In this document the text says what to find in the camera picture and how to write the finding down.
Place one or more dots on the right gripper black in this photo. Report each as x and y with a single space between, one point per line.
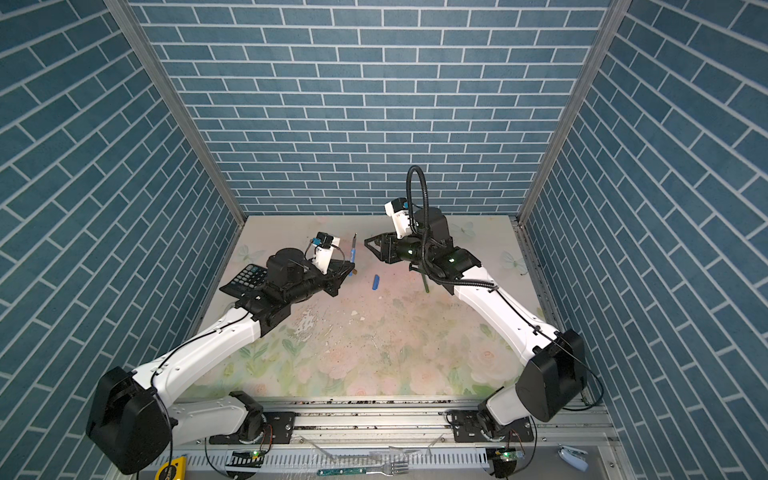
390 245

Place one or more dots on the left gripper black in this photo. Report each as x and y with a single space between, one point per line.
333 282

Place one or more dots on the blue pen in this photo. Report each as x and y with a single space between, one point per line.
353 248

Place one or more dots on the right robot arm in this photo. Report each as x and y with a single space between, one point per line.
555 370

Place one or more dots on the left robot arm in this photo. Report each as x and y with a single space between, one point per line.
134 418

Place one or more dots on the black calculator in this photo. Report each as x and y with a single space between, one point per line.
248 279

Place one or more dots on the white blue stapler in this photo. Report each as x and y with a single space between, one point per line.
575 457

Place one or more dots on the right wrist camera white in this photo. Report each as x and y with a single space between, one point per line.
398 211

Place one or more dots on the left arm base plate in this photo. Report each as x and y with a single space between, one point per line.
270 428

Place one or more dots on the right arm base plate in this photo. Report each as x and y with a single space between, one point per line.
473 426

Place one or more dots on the green handled fork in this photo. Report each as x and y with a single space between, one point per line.
387 469

